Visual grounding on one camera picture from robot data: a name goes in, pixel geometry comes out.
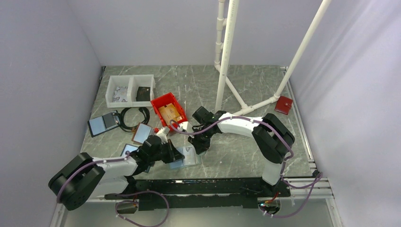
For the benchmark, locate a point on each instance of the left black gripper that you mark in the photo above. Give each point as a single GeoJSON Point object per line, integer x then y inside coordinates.
{"type": "Point", "coordinates": [173, 154]}

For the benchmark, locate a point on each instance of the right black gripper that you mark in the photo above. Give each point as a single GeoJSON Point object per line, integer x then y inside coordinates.
{"type": "Point", "coordinates": [198, 145]}

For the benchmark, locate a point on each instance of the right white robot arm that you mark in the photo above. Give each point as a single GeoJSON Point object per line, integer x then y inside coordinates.
{"type": "Point", "coordinates": [272, 137]}

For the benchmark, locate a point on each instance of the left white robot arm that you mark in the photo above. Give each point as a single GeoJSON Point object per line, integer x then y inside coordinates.
{"type": "Point", "coordinates": [85, 177]}

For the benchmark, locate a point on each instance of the navy blue card holder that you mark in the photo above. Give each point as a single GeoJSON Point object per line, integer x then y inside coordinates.
{"type": "Point", "coordinates": [132, 148]}

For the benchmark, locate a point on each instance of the brown boxes in red bin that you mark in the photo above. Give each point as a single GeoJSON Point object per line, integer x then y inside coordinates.
{"type": "Point", "coordinates": [169, 112]}

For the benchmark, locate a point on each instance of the red plastic bin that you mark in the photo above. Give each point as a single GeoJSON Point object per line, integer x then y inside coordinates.
{"type": "Point", "coordinates": [164, 100]}

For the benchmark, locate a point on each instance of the black wallet in bin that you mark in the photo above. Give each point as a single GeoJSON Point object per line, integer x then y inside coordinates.
{"type": "Point", "coordinates": [143, 94]}

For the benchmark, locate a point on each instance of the white two-compartment bin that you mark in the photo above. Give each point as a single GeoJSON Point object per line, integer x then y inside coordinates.
{"type": "Point", "coordinates": [132, 82]}

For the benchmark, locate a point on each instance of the red leather wallet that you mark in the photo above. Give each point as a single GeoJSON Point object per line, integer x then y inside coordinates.
{"type": "Point", "coordinates": [283, 105]}

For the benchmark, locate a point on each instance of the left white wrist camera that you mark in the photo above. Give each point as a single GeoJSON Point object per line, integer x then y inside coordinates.
{"type": "Point", "coordinates": [162, 133]}

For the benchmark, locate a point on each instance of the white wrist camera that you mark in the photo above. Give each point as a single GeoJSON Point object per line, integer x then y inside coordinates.
{"type": "Point", "coordinates": [162, 133]}
{"type": "Point", "coordinates": [185, 128]}

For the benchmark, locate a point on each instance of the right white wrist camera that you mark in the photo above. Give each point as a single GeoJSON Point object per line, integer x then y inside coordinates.
{"type": "Point", "coordinates": [185, 128]}

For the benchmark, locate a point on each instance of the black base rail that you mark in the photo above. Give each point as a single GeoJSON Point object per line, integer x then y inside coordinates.
{"type": "Point", "coordinates": [243, 192]}

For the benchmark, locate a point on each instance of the white PVC pipe frame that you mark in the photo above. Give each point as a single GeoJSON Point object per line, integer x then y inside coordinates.
{"type": "Point", "coordinates": [263, 32]}

